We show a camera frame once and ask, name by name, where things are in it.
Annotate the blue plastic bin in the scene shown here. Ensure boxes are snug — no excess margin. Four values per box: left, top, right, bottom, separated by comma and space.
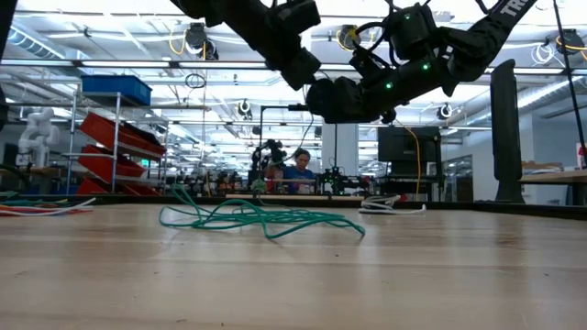
81, 74, 153, 107

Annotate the silver ventilation duct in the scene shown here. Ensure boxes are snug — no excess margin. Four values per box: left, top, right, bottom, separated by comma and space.
7, 25, 68, 61

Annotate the black monitor cart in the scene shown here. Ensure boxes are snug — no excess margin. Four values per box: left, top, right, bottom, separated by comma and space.
373, 159, 473, 205

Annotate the multicoloured wire bundle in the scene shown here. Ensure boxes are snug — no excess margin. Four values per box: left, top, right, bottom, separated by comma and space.
0, 195, 97, 218

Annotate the red plastic shelf bin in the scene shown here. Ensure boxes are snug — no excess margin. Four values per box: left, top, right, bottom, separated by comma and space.
76, 145, 147, 183
80, 112, 167, 160
75, 177, 161, 198

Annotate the white cord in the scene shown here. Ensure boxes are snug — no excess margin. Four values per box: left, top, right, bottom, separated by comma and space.
358, 194, 427, 215

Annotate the black cable loop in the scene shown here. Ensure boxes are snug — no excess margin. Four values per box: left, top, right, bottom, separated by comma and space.
183, 72, 207, 91

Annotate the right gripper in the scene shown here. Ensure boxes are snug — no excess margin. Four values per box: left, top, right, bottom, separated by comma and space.
322, 44, 456, 125

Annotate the black right camera cable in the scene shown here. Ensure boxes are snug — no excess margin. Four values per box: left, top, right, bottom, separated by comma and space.
355, 20, 401, 70

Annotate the tall black upright panel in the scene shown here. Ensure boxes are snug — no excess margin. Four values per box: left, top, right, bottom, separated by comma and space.
489, 58, 527, 205

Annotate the metal shelf rack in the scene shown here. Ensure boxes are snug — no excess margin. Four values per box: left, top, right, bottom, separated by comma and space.
61, 89, 169, 197

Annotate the white structural column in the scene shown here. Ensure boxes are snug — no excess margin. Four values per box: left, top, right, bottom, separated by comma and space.
320, 122, 360, 196

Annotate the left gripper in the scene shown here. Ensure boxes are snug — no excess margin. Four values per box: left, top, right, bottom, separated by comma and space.
215, 0, 323, 92

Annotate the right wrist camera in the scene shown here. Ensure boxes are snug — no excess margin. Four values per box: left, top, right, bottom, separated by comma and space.
387, 3, 440, 61

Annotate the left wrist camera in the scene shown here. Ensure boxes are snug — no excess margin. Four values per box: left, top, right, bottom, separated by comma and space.
270, 0, 322, 36

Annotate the thin black pole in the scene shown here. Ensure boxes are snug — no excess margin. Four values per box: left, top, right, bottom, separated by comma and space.
551, 0, 587, 155

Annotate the wooden workstation table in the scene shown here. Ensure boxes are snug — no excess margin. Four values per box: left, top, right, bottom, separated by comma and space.
223, 193, 367, 203

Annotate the light wooden table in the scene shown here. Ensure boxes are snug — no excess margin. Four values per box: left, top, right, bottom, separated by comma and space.
519, 168, 587, 207

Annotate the thin yellow drop cable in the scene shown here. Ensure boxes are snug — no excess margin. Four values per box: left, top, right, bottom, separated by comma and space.
402, 126, 422, 196

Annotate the black monitor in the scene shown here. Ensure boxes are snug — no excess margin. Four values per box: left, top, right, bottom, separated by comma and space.
376, 126, 442, 164

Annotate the green cord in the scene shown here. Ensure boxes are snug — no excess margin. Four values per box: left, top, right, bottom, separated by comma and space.
158, 114, 367, 240

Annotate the black workstation frame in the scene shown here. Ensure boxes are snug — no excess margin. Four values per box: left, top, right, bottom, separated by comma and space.
258, 104, 339, 196

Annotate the person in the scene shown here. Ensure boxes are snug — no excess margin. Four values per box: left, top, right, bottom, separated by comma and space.
282, 148, 318, 196

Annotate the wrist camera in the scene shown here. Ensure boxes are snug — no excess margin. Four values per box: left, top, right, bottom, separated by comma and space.
270, 0, 322, 36
387, 3, 440, 61

